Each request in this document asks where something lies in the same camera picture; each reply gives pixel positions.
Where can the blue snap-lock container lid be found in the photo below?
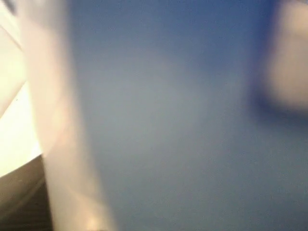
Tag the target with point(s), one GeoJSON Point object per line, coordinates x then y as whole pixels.
{"type": "Point", "coordinates": [184, 113]}

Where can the clear plastic tall container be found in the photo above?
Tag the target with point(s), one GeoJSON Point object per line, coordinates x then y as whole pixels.
{"type": "Point", "coordinates": [77, 201]}

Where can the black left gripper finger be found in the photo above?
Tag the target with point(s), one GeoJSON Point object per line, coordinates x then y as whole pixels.
{"type": "Point", "coordinates": [24, 204]}

